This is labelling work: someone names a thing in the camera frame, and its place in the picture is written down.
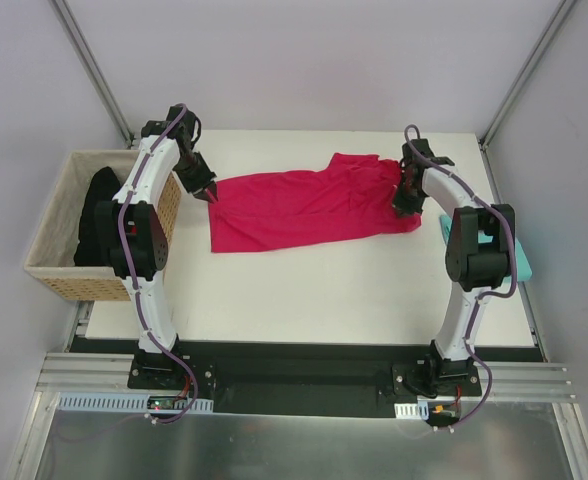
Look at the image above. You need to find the pink t shirt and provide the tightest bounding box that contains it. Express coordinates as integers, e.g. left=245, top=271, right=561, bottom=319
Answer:
left=208, top=153, right=421, bottom=254

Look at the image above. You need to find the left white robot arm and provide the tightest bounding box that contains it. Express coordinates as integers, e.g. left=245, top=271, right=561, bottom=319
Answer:
left=95, top=103, right=218, bottom=354

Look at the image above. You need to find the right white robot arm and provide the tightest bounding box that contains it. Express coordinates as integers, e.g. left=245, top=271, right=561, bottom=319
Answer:
left=392, top=138, right=517, bottom=395

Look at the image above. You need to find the folded teal t shirt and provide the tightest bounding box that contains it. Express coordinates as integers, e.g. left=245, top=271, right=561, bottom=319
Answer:
left=439, top=211, right=533, bottom=284

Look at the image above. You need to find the black t shirt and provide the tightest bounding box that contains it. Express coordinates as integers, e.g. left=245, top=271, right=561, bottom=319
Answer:
left=73, top=167, right=121, bottom=267

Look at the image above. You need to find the wicker laundry basket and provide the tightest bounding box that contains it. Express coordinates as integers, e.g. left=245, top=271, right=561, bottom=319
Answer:
left=22, top=149, right=183, bottom=303

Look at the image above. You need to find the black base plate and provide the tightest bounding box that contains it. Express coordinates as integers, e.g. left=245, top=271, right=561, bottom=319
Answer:
left=127, top=341, right=482, bottom=418

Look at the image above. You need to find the left rear aluminium post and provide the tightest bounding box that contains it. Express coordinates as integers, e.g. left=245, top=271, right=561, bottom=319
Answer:
left=48, top=0, right=135, bottom=148

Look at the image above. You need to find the aluminium post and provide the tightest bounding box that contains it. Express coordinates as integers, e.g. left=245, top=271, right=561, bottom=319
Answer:
left=479, top=0, right=580, bottom=152
left=48, top=0, right=135, bottom=148

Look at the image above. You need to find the right white cable duct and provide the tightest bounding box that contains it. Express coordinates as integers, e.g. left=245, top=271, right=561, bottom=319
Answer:
left=394, top=401, right=429, bottom=421

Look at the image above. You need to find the white cable duct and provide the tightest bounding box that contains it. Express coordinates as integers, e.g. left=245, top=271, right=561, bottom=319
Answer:
left=58, top=393, right=214, bottom=415
left=394, top=401, right=429, bottom=421

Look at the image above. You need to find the right rear aluminium post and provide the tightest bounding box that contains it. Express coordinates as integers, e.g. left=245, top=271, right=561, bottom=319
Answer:
left=479, top=0, right=580, bottom=152

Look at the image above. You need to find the left white cable duct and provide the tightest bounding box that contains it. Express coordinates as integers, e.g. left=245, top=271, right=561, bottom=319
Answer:
left=58, top=393, right=214, bottom=415

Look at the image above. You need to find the aluminium rail frame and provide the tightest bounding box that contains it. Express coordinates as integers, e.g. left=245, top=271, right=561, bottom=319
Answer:
left=9, top=302, right=588, bottom=479

